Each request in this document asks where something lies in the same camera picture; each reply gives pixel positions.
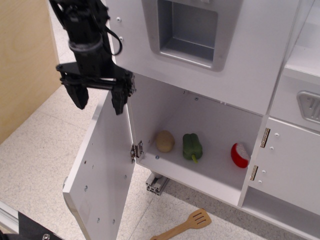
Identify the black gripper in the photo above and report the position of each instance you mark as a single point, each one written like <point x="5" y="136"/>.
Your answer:
<point x="96" y="70"/>

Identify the white low fridge door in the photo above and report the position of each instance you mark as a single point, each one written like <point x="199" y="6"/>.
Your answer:
<point x="97" y="186"/>

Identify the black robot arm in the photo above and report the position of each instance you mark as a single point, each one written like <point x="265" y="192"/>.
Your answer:
<point x="85" y="22"/>

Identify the lower metal door hinge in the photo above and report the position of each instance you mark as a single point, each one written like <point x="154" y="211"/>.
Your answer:
<point x="137" y="152"/>

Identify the plywood panel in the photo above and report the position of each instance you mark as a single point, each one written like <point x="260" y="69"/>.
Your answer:
<point x="28" y="59"/>

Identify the toy potato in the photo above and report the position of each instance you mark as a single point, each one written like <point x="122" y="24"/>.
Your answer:
<point x="165" y="141"/>

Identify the aluminium extrusion foot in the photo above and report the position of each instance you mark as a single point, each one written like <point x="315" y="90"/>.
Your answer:
<point x="156" y="183"/>

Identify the green toy bell pepper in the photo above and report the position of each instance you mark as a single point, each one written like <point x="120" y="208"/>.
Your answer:
<point x="191" y="147"/>

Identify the white toy kitchen cabinet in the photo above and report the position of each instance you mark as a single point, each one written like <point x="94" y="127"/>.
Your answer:
<point x="219" y="69"/>

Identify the red toy cheese wedge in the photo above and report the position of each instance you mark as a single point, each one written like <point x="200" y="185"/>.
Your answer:
<point x="239" y="155"/>

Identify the wooden slotted spatula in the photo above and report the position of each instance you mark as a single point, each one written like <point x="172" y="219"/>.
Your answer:
<point x="196" y="220"/>

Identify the upper brass oven hinge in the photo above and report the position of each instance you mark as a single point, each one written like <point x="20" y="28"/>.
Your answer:
<point x="265" y="137"/>

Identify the brass oven hinge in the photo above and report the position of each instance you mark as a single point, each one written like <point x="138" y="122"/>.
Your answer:
<point x="265" y="137"/>
<point x="253" y="173"/>

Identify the lower brass oven hinge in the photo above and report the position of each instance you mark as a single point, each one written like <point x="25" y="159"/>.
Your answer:
<point x="253" y="173"/>

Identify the aluminium frame rail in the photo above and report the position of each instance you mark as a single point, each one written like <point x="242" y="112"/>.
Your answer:
<point x="9" y="219"/>

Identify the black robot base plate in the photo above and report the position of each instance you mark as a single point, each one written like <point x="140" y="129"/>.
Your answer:
<point x="29" y="229"/>

